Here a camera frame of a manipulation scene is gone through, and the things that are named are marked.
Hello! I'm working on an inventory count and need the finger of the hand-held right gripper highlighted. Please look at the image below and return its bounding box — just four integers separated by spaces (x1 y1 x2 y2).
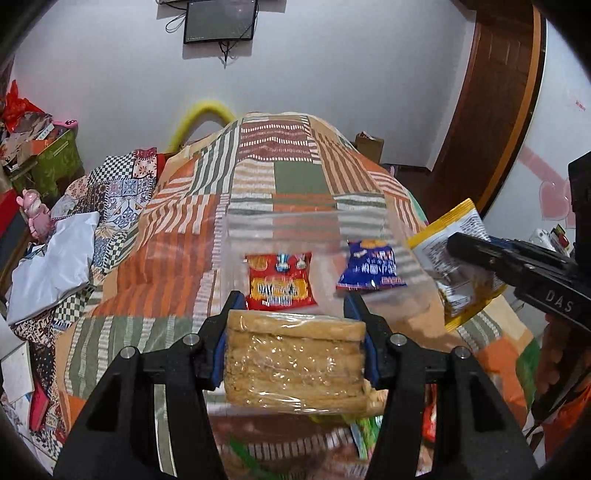
446 232 523 288
488 235 579 269

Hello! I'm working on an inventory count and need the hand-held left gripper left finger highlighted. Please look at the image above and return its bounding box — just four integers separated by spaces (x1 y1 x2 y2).
53 290 247 480

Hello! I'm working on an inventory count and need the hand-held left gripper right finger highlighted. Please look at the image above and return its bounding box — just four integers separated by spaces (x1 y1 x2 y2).
343 292 539 480

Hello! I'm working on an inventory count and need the yellow and white snack bag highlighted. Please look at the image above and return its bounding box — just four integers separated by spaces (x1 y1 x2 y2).
406 198 509 332

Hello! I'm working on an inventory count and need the clear-wrapped biscuit pack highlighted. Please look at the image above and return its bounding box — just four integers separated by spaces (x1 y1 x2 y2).
224 309 386 414

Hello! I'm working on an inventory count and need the blue snack packet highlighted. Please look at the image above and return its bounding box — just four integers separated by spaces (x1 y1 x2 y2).
335 240 408 291

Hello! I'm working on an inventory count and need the red snack packet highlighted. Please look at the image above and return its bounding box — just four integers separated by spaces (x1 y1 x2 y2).
244 251 318 311

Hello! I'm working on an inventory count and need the clear plastic container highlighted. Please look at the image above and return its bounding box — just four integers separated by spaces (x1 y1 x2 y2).
212 207 445 333

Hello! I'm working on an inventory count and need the white small appliance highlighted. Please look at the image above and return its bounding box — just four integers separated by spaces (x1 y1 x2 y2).
529 225 574 258

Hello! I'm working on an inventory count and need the pink heart sticker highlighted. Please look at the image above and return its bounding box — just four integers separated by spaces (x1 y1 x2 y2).
517 145 575 223

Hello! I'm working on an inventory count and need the striped patchwork blanket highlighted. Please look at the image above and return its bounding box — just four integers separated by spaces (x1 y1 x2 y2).
53 111 541 480

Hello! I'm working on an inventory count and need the brown cardboard box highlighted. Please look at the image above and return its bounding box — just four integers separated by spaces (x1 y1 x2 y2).
355 131 385 165

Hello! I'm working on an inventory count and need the brown wooden door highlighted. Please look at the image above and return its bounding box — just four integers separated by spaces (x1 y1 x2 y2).
425 0 548 223

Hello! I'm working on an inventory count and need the white plastic bag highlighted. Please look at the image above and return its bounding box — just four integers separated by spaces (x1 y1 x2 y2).
7 211 101 326

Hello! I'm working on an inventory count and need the checkered patterned quilt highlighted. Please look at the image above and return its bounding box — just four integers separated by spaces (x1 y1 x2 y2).
9 148 160 455

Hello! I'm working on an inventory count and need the white flat box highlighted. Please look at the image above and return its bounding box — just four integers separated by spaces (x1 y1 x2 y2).
0 342 36 405

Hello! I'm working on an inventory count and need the pink toy figure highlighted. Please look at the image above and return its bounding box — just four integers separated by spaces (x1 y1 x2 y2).
17 189 55 241

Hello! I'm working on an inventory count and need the yellow foam tube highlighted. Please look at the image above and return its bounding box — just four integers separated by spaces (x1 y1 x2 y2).
167 100 236 153

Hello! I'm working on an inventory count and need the green storage box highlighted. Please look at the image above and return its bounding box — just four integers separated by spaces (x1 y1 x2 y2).
9 130 85 199

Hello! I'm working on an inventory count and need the pile of cardboard scraps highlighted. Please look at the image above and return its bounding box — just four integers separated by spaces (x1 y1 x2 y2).
0 111 61 172

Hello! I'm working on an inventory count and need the red crumpled bag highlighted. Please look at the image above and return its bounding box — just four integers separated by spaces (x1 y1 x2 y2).
2 82 44 132

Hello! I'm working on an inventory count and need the black wall monitor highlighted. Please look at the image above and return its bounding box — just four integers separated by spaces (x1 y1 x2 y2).
184 0 258 44

